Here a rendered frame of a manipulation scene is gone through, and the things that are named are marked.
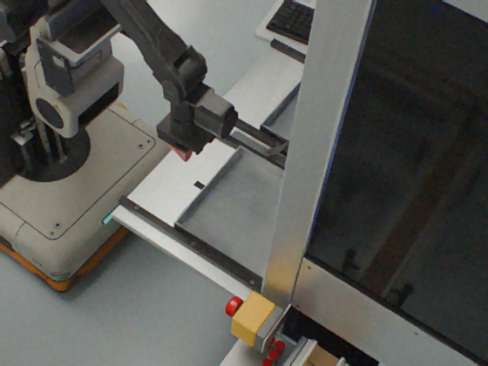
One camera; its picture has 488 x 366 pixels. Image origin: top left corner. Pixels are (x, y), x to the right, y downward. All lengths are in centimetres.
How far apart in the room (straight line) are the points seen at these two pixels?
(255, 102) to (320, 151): 86
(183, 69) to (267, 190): 51
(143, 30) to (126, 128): 134
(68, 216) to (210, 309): 57
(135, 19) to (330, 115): 43
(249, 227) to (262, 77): 45
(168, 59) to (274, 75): 70
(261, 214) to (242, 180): 10
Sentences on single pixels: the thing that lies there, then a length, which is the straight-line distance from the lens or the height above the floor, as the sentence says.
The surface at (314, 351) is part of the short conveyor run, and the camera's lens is 146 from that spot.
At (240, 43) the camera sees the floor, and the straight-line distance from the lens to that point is 323.
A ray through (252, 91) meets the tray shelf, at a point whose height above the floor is 88.
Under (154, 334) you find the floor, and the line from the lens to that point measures 247.
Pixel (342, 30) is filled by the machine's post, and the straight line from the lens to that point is 84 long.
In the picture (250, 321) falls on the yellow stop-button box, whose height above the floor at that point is 103.
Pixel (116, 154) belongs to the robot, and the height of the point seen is 28.
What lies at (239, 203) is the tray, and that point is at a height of 88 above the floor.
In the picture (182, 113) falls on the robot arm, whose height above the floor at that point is 125.
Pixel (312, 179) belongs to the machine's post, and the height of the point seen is 142.
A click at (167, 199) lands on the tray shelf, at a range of 166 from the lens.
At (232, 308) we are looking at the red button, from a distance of 139.
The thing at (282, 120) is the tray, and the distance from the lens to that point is 181.
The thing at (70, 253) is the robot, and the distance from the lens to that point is 234.
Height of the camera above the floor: 228
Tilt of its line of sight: 56 degrees down
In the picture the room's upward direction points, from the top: 7 degrees clockwise
